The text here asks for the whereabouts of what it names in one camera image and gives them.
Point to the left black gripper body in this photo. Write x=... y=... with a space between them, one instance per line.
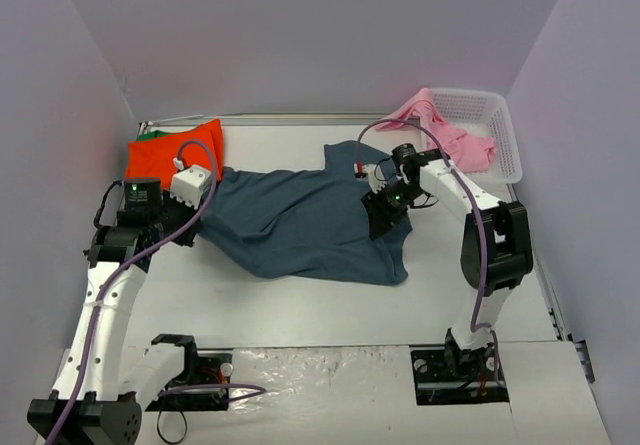
x=186 y=220

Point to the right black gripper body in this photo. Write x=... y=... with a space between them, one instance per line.
x=381 y=210

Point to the blue t shirt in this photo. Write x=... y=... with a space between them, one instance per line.
x=308 y=223

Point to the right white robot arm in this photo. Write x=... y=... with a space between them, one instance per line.
x=496 y=252

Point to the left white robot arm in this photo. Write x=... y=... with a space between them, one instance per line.
x=91 y=402

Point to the orange folded t shirt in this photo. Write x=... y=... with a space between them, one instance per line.
x=153 y=157

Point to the green folded t shirt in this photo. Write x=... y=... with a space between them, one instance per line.
x=151 y=135

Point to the pink t shirt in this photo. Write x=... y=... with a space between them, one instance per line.
x=471 y=153

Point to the white plastic basket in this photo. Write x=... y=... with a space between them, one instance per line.
x=484 y=114

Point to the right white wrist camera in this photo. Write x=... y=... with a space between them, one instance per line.
x=374 y=175

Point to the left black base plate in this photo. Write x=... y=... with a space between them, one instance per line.
x=210 y=368

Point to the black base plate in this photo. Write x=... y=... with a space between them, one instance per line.
x=436 y=384
x=210 y=368

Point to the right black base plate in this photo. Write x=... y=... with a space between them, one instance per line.
x=436 y=384

